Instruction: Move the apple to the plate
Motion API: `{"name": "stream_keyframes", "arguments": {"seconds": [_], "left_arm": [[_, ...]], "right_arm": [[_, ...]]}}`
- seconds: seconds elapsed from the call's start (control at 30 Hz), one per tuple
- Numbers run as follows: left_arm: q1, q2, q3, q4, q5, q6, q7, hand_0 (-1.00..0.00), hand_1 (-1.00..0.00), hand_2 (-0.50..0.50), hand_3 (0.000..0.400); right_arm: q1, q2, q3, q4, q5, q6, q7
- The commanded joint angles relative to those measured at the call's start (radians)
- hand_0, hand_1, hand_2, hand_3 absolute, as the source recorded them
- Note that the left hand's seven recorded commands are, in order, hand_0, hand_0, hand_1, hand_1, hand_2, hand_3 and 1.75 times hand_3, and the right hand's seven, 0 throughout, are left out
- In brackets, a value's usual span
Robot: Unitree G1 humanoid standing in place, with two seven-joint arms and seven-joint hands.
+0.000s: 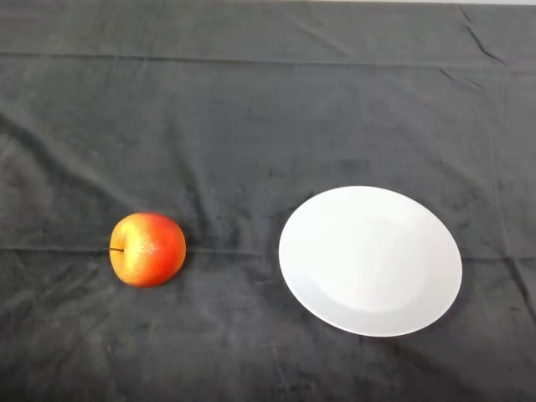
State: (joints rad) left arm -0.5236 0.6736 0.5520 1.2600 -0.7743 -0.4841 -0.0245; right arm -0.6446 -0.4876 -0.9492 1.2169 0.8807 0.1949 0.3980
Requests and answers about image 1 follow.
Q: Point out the red yellow apple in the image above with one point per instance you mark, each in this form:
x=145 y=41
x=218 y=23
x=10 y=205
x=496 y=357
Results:
x=155 y=255

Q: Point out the white round plate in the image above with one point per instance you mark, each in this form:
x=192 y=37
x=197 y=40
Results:
x=370 y=261

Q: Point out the black cloth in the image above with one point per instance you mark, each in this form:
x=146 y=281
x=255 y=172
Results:
x=234 y=138

